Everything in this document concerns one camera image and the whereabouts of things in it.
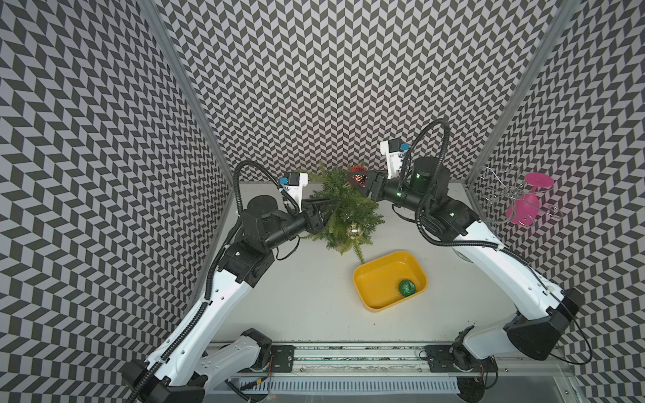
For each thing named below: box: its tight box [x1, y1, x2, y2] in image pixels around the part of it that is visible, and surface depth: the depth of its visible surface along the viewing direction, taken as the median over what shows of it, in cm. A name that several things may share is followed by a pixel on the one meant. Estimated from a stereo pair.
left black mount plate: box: [270, 345, 295, 373], surface depth 74 cm
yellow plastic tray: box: [352, 250, 429, 313], surface depth 90 cm
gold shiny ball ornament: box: [346, 223, 362, 240], surface depth 77 cm
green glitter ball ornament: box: [398, 278, 417, 298], surface depth 84 cm
